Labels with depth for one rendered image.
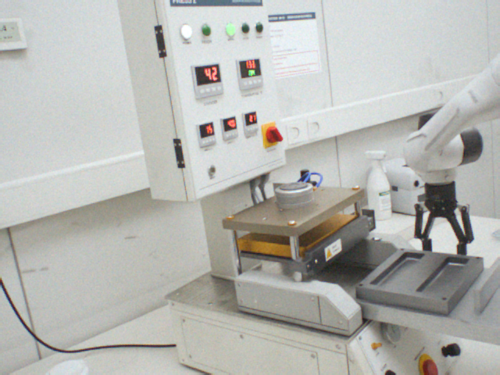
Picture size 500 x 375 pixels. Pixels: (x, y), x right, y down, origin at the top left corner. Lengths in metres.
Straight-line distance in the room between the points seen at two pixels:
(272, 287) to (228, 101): 0.40
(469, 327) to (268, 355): 0.39
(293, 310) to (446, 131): 0.49
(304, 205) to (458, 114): 0.36
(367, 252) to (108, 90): 0.80
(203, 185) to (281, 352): 0.36
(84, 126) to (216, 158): 0.48
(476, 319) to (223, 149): 0.58
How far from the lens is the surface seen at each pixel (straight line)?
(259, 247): 1.07
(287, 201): 1.08
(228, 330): 1.13
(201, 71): 1.08
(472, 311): 0.95
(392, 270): 1.07
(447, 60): 2.68
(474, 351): 1.27
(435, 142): 1.21
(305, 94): 1.93
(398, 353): 1.06
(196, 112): 1.07
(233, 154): 1.15
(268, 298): 1.02
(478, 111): 1.14
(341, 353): 0.98
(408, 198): 1.99
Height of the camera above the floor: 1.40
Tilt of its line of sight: 12 degrees down
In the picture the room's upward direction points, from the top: 8 degrees counter-clockwise
